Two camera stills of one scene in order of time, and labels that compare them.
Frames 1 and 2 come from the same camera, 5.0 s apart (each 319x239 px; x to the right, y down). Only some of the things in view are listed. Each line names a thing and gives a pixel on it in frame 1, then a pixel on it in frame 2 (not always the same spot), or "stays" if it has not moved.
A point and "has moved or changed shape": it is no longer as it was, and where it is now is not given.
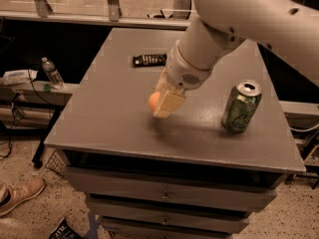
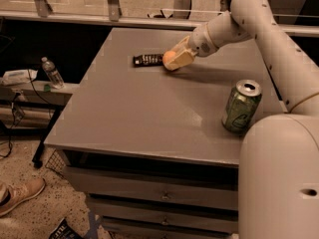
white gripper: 183,71 to 199,41
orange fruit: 154,100 has moved or changed shape
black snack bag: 64,231 stays
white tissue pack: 15,77 stays
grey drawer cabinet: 199,172 stays
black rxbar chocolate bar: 150,60 stays
